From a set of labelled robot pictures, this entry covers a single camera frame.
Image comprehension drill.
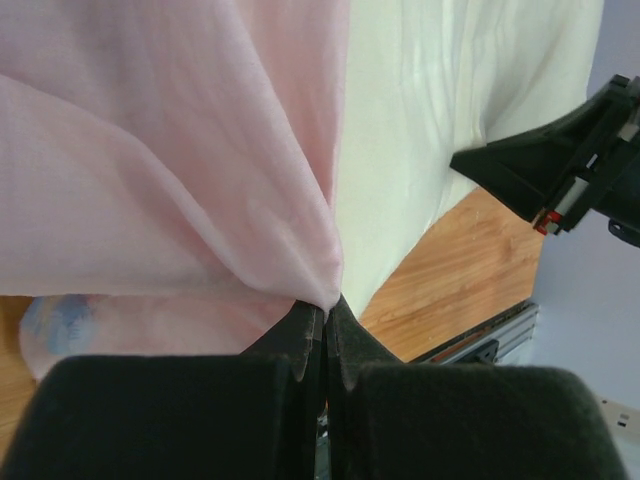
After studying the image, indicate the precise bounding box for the pink blue printed pillowcase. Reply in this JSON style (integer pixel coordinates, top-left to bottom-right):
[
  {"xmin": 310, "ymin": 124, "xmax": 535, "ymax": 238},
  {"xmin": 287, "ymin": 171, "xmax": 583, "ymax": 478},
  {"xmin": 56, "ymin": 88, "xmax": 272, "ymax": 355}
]
[{"xmin": 1, "ymin": 1, "xmax": 349, "ymax": 378}]

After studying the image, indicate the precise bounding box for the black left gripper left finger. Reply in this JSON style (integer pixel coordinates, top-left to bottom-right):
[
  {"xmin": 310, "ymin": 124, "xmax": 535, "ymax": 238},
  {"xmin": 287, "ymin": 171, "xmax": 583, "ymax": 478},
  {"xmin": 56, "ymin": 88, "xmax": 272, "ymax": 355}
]
[{"xmin": 1, "ymin": 302, "xmax": 323, "ymax": 479}]

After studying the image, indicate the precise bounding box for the cream white pillow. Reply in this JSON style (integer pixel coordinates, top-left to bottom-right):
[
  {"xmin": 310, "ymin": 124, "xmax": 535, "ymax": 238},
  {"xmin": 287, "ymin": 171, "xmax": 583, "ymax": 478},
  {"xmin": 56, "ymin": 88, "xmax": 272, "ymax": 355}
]
[{"xmin": 336, "ymin": 1, "xmax": 604, "ymax": 315}]

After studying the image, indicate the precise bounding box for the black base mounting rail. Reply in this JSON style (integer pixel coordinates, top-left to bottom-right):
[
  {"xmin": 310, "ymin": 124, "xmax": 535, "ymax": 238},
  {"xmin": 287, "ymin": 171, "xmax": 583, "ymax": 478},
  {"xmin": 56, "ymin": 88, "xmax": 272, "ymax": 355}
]
[{"xmin": 411, "ymin": 300, "xmax": 539, "ymax": 366}]

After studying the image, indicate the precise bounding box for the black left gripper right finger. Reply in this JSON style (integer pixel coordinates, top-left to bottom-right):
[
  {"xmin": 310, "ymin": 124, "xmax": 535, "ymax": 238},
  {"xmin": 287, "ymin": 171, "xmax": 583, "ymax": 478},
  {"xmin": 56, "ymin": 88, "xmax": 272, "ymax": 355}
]
[{"xmin": 325, "ymin": 301, "xmax": 627, "ymax": 479}]

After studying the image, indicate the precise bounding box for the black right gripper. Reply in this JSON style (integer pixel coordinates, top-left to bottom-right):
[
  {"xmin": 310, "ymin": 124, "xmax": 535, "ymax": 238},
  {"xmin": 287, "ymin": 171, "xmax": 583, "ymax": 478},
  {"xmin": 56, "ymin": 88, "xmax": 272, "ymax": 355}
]
[{"xmin": 450, "ymin": 75, "xmax": 639, "ymax": 243}]

